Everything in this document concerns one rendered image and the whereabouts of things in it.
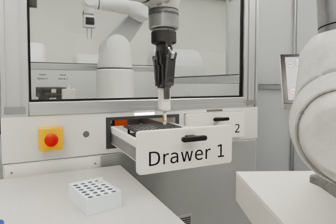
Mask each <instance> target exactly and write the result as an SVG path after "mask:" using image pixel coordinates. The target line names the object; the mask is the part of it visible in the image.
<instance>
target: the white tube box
mask: <svg viewBox="0 0 336 224"><path fill-rule="evenodd" d="M68 198H69V199H70V200H71V201H72V202H73V203H74V204H75V205H76V206H77V207H78V208H79V209H80V210H81V211H82V212H84V213H85V214H86V215H87V216H90V215H94V214H97V213H101V212H104V211H108V210H111V209H115V208H118V207H121V206H122V191H121V190H120V189H118V188H116V187H115V186H113V185H111V184H110V183H108V182H107V181H105V180H102V183H98V178H93V179H88V180H83V181H78V182H73V183H69V184H68Z"/></svg>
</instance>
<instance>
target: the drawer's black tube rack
mask: <svg viewBox="0 0 336 224"><path fill-rule="evenodd" d="M123 127H124V128H126V129H127V133H128V134H129V135H131V136H133V137H135V138H136V133H137V132H138V131H149V130H162V129H176V128H182V126H178V125H175V124H171V123H168V122H167V123H166V124H163V123H151V124H135V125H124V126H123ZM130 131H132V132H134V133H130Z"/></svg>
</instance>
